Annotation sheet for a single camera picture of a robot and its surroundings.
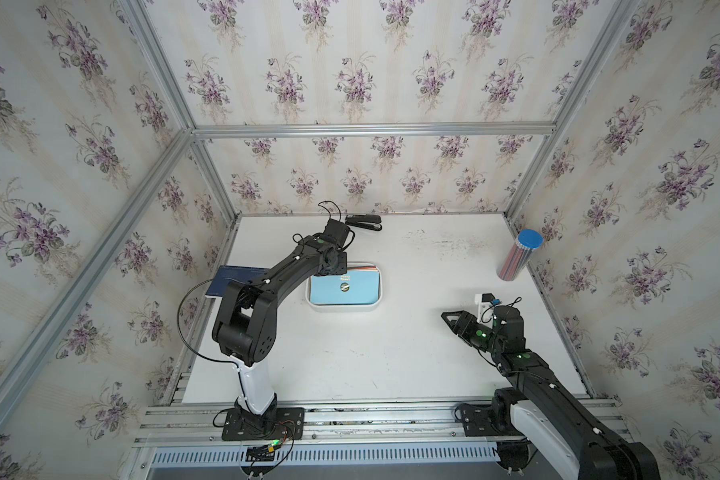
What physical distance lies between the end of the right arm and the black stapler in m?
0.49

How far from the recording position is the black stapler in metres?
1.17

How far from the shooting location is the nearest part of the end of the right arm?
661 mm
